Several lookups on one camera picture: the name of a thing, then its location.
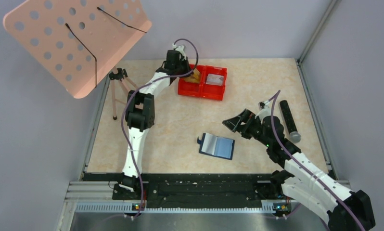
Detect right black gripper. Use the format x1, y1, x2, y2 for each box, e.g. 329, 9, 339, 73
222, 108, 272, 147

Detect navy blue card holder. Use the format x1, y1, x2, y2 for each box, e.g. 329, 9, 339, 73
196, 133, 235, 160

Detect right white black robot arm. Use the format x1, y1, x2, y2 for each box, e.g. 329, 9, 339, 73
222, 109, 376, 231

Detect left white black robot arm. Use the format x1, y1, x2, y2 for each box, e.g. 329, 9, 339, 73
119, 45, 192, 199

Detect silver card in bin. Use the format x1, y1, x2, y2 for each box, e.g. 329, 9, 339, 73
205, 74, 224, 86

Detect left red plastic bin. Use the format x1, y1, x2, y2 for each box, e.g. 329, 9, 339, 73
178, 65, 206, 98

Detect red plastic bin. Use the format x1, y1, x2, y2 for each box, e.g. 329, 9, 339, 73
201, 65, 227, 101
178, 65, 206, 98

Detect right red plastic bin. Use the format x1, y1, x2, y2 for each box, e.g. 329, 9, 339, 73
201, 65, 227, 101

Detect black microphone with grey head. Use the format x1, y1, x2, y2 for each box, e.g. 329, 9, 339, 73
279, 100, 301, 143

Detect pink tripod stand legs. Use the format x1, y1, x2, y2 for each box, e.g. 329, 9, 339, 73
108, 67, 139, 120

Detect pink perforated music stand desk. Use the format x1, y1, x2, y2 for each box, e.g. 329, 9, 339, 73
3, 0, 152, 99

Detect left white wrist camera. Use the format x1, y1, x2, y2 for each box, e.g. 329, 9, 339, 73
172, 44, 187, 57

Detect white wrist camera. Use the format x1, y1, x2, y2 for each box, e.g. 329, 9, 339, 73
172, 44, 187, 57
256, 100, 271, 120

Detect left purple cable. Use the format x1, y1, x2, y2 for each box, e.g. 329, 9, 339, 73
121, 38, 199, 220

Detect purple cable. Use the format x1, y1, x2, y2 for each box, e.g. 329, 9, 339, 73
121, 38, 199, 220
263, 90, 368, 231

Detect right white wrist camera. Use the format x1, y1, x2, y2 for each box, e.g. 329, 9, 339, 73
256, 100, 271, 120

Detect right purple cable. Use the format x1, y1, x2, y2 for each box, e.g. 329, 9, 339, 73
263, 90, 368, 231

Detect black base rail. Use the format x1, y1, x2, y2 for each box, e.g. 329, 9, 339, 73
65, 173, 299, 217

